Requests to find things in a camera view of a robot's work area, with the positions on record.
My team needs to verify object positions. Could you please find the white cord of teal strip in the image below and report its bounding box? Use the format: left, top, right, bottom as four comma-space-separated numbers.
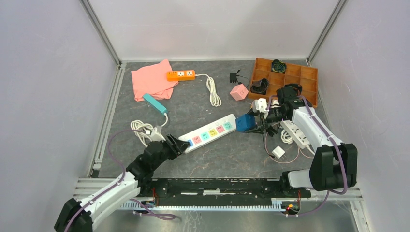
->
131, 114, 169, 147

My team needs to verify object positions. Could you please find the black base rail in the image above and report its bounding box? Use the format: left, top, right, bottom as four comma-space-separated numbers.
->
139, 178, 311, 206

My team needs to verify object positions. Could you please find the white cube plug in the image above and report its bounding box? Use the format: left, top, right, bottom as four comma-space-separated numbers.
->
270, 100, 280, 108

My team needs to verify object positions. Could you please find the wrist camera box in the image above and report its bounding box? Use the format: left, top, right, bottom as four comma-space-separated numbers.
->
145, 126, 165, 142
252, 98, 269, 114

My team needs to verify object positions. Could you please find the small white charger cube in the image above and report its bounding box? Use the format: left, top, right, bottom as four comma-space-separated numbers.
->
271, 145, 285, 159

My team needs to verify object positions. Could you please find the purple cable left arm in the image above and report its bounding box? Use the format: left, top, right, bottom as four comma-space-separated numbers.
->
64, 129, 148, 232

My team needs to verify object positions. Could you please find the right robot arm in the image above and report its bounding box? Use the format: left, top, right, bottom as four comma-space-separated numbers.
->
235, 84, 358, 197

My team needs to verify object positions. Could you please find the black coiled strap left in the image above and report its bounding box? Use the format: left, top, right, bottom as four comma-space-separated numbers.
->
250, 78, 270, 95

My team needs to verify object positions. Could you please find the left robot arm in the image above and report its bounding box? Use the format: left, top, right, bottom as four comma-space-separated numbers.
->
54, 134, 191, 232

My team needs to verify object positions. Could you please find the white multicolour power strip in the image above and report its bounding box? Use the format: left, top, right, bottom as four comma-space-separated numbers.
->
178, 114, 236, 154

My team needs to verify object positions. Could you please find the pink cube plug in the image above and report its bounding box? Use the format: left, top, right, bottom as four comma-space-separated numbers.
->
230, 84, 249, 101

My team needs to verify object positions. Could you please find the white cord of orange strip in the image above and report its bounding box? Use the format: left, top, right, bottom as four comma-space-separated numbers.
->
195, 73, 222, 107

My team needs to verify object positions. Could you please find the teal power strip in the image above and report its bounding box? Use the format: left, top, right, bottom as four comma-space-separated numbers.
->
143, 93, 168, 115

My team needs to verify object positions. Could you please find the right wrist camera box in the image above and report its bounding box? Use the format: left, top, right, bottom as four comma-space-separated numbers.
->
252, 98, 269, 114

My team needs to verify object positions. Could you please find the black charger plug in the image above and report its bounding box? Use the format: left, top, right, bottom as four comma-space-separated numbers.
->
229, 69, 242, 84

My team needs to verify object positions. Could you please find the blue cube plug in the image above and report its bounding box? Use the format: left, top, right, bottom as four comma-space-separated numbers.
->
235, 114, 256, 133

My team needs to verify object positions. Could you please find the orange power strip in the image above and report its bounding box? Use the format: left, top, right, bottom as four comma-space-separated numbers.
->
166, 70, 196, 81

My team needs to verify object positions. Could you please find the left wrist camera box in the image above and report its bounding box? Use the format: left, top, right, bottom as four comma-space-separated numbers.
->
145, 126, 165, 142

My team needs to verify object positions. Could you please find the blue yellow coiled item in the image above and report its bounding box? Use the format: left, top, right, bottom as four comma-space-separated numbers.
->
271, 59, 287, 73

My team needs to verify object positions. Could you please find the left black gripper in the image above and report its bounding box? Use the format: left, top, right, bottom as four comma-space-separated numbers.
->
152, 133, 190, 170

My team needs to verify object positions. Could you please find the orange wooden divided tray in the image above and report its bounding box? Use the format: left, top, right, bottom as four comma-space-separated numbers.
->
248, 58, 318, 108

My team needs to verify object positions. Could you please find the white power strip right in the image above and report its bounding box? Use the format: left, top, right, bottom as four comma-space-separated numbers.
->
280, 120, 310, 149

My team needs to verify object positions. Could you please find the pink cloth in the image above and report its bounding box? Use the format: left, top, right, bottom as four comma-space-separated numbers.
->
131, 59, 179, 102

